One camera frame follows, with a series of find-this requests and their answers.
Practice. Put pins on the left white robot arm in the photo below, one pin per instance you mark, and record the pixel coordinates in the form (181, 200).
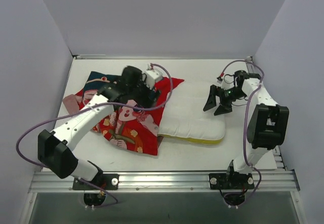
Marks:
(55, 148)

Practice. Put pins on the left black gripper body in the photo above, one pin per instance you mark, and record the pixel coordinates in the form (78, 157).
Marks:
(149, 99)

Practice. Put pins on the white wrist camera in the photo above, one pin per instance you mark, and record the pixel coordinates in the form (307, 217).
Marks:
(151, 76)
(226, 81)

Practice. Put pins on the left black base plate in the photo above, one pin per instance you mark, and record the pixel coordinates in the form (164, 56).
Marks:
(108, 181)

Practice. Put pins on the aluminium front rail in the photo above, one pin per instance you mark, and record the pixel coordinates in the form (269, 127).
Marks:
(163, 182)

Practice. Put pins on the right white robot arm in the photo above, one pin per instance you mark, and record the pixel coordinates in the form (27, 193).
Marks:
(265, 122)

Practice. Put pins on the red pink printed pillowcase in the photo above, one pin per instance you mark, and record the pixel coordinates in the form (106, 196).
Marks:
(130, 129)

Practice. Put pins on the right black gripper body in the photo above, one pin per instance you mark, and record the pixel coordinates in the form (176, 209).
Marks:
(222, 97)

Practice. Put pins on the cream pillow yellow edge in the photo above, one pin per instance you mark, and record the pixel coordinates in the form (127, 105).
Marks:
(184, 119)

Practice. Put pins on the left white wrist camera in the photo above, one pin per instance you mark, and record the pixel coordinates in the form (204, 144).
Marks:
(151, 76)

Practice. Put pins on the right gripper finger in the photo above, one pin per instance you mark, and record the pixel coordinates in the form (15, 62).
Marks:
(212, 98)
(223, 109)

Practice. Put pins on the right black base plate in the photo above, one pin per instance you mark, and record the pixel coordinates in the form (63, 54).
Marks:
(220, 181)

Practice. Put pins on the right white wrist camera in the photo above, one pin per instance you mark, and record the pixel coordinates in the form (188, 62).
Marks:
(226, 81)

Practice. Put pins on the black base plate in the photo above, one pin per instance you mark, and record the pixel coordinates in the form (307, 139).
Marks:
(108, 181)
(220, 181)

